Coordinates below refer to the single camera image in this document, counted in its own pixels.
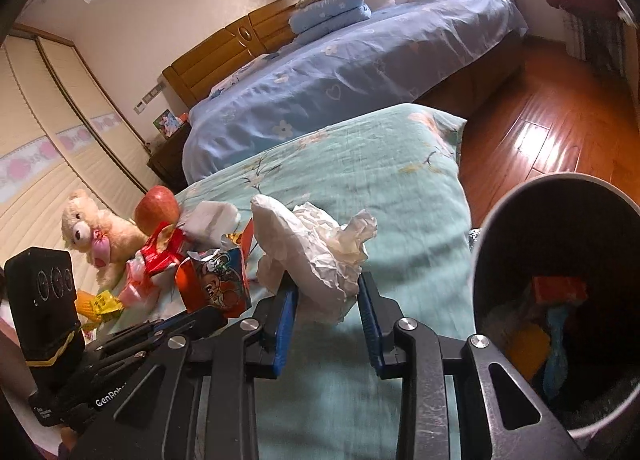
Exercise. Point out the white foam fruit net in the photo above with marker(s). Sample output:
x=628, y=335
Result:
x=497, y=322

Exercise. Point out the grey patterned curtain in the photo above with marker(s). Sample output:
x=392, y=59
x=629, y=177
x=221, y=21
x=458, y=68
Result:
x=595, y=40

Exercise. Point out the red cigarette box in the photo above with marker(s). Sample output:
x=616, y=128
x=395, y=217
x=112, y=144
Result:
x=560, y=290

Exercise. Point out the folded blue quilt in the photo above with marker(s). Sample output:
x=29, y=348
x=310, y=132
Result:
x=330, y=12

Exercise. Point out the teal floral tablecloth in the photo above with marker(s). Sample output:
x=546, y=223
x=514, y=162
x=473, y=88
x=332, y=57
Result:
x=380, y=200

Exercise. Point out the beige teddy bear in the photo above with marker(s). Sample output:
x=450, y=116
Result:
x=82, y=220

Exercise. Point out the red apple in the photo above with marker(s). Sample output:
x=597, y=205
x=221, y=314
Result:
x=157, y=210

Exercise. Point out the yellow candy wrapper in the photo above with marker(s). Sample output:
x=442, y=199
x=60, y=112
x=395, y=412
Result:
x=110, y=302

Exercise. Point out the white paper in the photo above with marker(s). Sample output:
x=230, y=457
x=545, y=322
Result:
x=210, y=217

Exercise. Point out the bed with blue sheet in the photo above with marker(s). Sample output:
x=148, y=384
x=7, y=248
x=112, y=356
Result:
x=350, y=70

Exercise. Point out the dark wooden nightstand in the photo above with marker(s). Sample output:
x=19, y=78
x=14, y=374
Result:
x=170, y=165

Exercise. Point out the white tissue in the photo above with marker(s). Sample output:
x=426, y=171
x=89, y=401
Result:
x=310, y=250

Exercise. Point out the wooden headboard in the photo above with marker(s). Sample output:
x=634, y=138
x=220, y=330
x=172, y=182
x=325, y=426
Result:
x=220, y=55

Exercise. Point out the red snack wrapper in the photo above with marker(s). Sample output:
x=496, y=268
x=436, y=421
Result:
x=160, y=252

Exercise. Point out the light blue wrapper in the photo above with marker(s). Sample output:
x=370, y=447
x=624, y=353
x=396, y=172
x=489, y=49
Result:
x=557, y=340

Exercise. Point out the photo frame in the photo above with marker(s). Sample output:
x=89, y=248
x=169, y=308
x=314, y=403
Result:
x=166, y=122

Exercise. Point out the wall switch panel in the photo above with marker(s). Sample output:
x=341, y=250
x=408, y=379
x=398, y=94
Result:
x=149, y=97

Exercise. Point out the grey round trash bin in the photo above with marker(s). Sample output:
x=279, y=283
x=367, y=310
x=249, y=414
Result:
x=575, y=220

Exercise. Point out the pink white wrapper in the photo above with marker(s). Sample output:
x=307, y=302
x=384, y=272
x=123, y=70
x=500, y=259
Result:
x=137, y=287

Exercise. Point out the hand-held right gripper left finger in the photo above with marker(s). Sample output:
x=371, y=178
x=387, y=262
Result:
x=285, y=330

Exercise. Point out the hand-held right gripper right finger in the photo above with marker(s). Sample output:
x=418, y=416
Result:
x=372, y=330

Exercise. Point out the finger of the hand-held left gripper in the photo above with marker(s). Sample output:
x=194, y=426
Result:
x=125, y=352
x=200, y=320

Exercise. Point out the red cartoon snack packet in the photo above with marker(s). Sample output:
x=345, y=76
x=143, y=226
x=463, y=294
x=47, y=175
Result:
x=215, y=285

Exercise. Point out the cream sliding door wardrobe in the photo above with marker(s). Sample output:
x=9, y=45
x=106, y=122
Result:
x=45, y=115

